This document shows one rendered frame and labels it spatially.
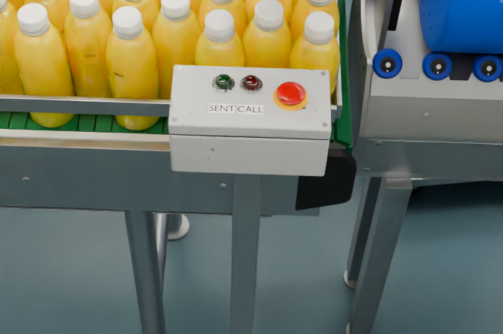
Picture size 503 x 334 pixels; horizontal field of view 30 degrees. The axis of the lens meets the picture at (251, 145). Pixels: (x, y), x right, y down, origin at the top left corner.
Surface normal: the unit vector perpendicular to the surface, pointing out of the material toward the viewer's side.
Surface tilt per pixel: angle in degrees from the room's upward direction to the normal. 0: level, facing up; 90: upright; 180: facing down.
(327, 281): 0
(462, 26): 92
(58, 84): 90
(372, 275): 90
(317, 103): 0
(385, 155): 110
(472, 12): 82
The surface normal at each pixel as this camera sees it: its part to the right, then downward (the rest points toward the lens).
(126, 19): 0.03, -0.60
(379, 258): -0.02, 0.80
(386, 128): -0.01, 0.55
